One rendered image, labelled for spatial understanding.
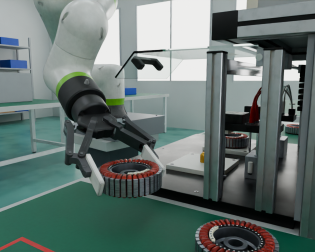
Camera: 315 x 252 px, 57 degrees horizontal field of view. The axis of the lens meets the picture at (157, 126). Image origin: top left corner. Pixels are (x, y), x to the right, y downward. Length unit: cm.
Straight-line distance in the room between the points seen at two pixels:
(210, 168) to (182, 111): 557
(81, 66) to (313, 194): 53
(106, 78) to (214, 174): 89
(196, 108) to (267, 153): 546
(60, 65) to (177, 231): 44
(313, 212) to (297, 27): 29
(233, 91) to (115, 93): 448
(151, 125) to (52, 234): 91
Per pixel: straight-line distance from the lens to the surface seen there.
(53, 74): 71
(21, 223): 59
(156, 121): 138
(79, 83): 64
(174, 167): 76
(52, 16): 113
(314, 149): 51
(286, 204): 62
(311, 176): 52
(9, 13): 831
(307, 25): 51
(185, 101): 609
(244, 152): 94
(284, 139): 96
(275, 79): 52
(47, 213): 61
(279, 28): 51
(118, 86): 136
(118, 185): 46
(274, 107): 52
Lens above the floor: 100
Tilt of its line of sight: 9 degrees down
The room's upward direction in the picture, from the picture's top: straight up
